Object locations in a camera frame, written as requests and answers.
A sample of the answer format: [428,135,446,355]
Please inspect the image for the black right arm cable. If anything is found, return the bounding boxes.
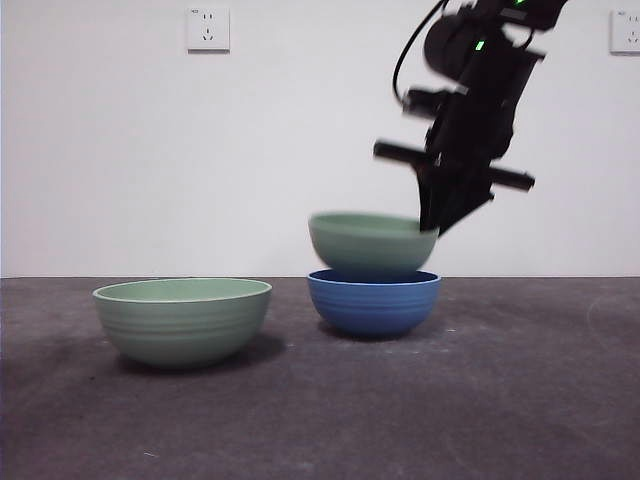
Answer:
[391,0,451,109]

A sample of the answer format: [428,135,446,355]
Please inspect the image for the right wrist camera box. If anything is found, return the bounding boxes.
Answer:
[401,87,469,115]

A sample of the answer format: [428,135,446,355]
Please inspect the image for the green ribbed bowl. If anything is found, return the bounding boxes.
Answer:
[92,277,274,371]
[307,211,441,276]

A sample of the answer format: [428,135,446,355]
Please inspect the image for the white wall socket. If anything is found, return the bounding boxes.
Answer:
[608,9,640,55]
[186,6,232,55]

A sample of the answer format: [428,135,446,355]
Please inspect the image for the blue ribbed bowl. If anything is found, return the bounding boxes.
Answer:
[306,268,443,337]

